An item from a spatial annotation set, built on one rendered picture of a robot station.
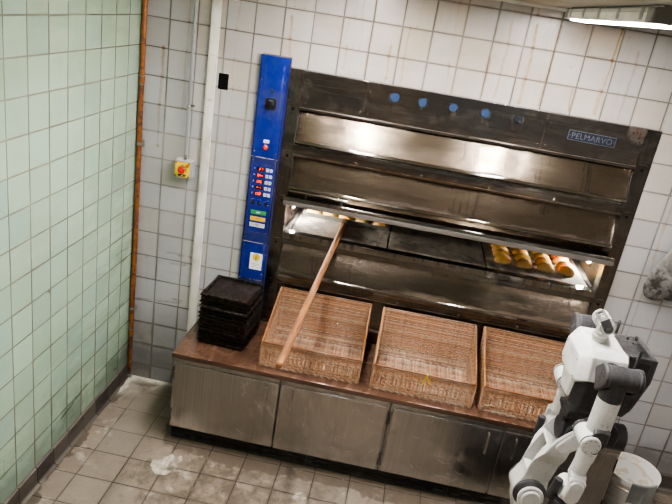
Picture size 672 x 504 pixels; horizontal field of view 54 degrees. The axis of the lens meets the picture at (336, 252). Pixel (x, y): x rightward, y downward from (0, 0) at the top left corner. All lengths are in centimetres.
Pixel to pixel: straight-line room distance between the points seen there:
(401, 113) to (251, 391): 170
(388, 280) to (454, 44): 135
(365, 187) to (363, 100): 47
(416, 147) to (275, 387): 150
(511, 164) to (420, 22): 88
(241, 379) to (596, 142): 225
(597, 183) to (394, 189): 107
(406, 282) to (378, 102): 104
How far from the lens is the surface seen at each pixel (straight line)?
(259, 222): 381
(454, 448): 373
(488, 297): 390
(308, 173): 371
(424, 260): 379
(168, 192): 397
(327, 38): 359
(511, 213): 373
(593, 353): 278
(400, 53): 356
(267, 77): 364
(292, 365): 360
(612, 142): 374
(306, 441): 379
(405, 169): 365
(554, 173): 370
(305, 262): 387
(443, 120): 361
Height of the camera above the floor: 249
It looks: 21 degrees down
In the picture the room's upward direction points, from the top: 9 degrees clockwise
